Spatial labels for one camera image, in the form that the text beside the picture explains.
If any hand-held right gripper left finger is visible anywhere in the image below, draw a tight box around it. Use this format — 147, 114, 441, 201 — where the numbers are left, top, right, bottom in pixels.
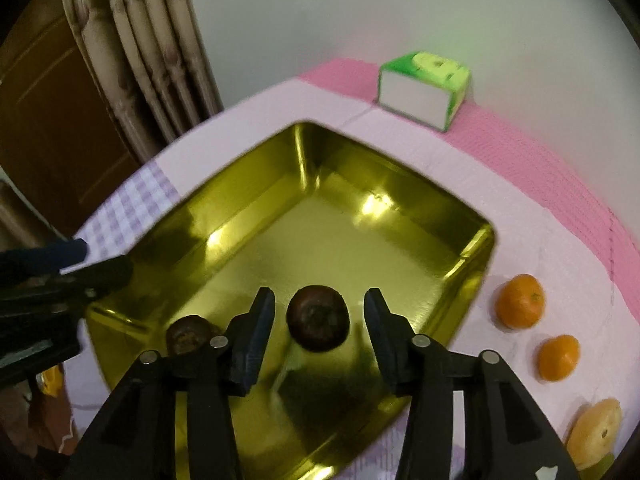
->
60, 287, 276, 480

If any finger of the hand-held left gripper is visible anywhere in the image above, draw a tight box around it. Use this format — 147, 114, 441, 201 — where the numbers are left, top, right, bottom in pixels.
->
0, 255, 134, 318
0, 238, 89, 274

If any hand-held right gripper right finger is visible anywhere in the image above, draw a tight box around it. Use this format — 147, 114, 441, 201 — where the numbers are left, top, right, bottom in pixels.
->
364, 287, 581, 480

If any dark brown round fruit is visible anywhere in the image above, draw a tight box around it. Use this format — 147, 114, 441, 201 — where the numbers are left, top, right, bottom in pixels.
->
166, 316, 224, 358
286, 285, 351, 348

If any red tin box gold inside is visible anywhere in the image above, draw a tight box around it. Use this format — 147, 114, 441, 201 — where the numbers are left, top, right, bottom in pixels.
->
85, 120, 501, 480

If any orange tangerine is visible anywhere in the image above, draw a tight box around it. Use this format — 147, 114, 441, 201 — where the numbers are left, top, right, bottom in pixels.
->
537, 335, 582, 382
495, 273, 546, 331

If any yellow striped pepino melon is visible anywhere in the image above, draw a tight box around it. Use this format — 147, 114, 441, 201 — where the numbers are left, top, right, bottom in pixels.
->
565, 397, 624, 471

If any yellow box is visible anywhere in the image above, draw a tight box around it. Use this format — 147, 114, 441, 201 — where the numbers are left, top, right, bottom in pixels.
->
37, 365, 64, 397

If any brown wooden door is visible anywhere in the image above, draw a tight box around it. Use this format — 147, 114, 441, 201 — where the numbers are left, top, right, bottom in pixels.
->
0, 0, 143, 241

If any pink white checked cloth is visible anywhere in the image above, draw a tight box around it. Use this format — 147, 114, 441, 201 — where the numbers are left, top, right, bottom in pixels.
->
62, 57, 640, 480

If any brown patterned curtain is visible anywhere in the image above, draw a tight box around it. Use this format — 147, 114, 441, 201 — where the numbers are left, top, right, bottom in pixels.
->
59, 0, 224, 162

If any green tissue box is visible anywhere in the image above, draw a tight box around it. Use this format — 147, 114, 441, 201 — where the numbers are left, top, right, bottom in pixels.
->
377, 51, 472, 133

